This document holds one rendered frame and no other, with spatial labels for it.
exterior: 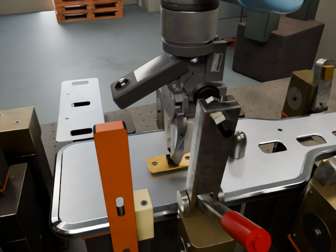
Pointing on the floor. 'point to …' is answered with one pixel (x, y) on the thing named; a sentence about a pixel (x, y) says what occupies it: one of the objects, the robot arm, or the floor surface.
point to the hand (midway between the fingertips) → (171, 154)
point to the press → (277, 43)
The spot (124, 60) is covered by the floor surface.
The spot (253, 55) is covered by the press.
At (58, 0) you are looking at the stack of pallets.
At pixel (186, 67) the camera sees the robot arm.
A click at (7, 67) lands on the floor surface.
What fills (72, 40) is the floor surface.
